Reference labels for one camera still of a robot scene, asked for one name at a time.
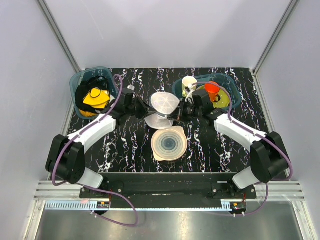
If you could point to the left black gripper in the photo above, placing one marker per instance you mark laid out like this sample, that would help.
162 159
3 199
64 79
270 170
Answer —
146 110

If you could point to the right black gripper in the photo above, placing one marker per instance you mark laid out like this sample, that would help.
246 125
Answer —
179 114

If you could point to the white mesh laundry bag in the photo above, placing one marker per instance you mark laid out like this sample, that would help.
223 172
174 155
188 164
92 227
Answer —
165 104

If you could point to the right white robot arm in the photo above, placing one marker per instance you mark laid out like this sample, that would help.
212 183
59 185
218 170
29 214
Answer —
268 155

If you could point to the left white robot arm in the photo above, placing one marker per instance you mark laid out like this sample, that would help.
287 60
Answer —
66 159

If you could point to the cream yellow mug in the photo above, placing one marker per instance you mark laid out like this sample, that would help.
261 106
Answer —
188 85

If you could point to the pink blue swirl plate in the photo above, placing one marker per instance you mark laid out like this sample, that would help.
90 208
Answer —
169 144

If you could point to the orange cup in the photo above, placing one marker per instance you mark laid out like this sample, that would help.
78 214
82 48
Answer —
213 89

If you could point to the yellow green plate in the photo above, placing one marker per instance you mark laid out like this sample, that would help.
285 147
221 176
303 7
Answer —
224 99

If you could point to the yellow cloth in bin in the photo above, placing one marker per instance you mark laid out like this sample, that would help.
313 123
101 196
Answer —
94 101

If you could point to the right teal plastic bin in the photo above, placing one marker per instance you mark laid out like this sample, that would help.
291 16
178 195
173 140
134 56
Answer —
223 80

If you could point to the teal plastic bin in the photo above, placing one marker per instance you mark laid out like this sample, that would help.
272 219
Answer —
85 75
223 80

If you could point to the black cloth in bin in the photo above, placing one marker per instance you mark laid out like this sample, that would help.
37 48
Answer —
99 82

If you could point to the left teal plastic bin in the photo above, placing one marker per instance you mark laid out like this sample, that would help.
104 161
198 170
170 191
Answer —
85 75

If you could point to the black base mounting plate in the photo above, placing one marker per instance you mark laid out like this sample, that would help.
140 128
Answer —
215 185

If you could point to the white slotted cable duct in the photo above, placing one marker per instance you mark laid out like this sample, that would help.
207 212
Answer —
93 205

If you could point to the left aluminium frame post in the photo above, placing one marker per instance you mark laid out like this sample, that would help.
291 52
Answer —
58 34

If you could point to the aluminium frame post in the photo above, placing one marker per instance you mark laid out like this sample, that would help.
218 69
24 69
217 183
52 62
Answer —
275 35
58 34

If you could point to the right aluminium frame post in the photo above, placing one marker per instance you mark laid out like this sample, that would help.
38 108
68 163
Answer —
275 35

